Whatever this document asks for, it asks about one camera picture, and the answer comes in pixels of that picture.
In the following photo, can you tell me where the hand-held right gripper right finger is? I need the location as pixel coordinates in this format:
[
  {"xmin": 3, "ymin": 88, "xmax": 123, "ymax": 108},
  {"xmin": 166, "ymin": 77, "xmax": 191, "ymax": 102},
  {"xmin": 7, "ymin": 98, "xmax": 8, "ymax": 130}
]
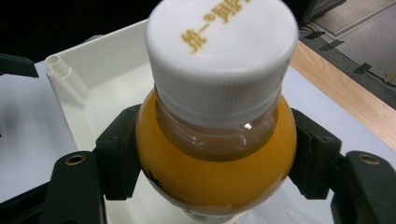
[{"xmin": 288, "ymin": 107, "xmax": 396, "ymax": 224}]

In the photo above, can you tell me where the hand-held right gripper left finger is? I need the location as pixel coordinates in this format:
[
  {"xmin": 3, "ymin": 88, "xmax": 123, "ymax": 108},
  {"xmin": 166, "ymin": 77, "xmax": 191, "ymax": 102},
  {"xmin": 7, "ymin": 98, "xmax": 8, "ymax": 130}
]
[{"xmin": 40, "ymin": 104, "xmax": 143, "ymax": 224}]

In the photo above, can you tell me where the white plastic bin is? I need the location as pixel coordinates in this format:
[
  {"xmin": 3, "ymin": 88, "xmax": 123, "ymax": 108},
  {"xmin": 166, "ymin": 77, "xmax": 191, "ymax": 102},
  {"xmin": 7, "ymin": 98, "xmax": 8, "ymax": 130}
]
[{"xmin": 45, "ymin": 19, "xmax": 194, "ymax": 224}]

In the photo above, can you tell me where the orange juice bottle white cap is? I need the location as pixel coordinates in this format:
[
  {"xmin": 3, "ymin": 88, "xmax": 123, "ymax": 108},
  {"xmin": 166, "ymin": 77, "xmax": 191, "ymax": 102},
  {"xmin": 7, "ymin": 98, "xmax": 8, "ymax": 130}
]
[{"xmin": 134, "ymin": 0, "xmax": 300, "ymax": 224}]

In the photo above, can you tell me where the black floor tape piece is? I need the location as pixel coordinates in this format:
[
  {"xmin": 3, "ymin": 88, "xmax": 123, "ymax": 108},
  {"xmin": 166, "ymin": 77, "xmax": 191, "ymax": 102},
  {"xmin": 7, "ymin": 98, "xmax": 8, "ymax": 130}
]
[
  {"xmin": 304, "ymin": 30, "xmax": 326, "ymax": 40},
  {"xmin": 353, "ymin": 62, "xmax": 373, "ymax": 76},
  {"xmin": 318, "ymin": 39, "xmax": 345, "ymax": 52}
]

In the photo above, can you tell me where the grey cabinet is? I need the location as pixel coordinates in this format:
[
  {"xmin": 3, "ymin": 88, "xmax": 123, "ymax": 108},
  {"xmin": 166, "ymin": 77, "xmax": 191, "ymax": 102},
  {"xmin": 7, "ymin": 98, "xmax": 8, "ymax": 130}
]
[{"xmin": 300, "ymin": 0, "xmax": 347, "ymax": 26}]

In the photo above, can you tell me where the thin black floor cable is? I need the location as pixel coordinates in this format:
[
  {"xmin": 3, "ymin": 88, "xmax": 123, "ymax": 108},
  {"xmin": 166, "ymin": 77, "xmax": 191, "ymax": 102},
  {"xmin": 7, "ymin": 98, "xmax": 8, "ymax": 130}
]
[{"xmin": 298, "ymin": 26, "xmax": 396, "ymax": 84}]

